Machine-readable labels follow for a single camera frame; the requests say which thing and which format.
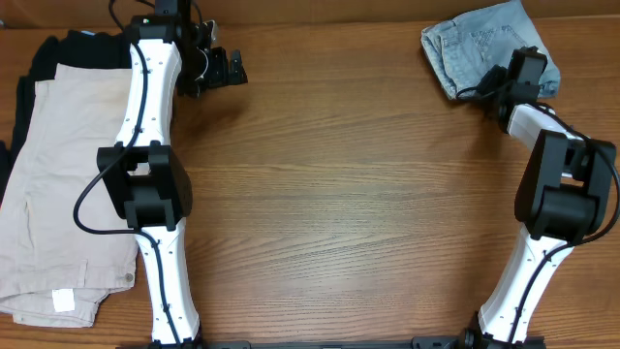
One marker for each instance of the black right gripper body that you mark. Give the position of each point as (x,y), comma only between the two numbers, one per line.
(496,86)

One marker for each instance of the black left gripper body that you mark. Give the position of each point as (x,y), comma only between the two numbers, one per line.
(231,68)

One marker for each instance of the light blue denim shorts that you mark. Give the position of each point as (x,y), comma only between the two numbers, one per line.
(463,49)

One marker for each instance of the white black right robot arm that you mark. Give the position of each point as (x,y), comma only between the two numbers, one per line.
(560,203)

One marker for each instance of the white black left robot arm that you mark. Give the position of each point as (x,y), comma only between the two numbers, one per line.
(149,189)

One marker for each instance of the black folded garment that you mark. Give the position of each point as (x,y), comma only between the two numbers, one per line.
(77,48)

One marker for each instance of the beige folded shorts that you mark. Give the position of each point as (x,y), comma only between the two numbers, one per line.
(53,274)

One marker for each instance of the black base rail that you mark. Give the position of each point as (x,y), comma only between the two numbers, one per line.
(419,342)

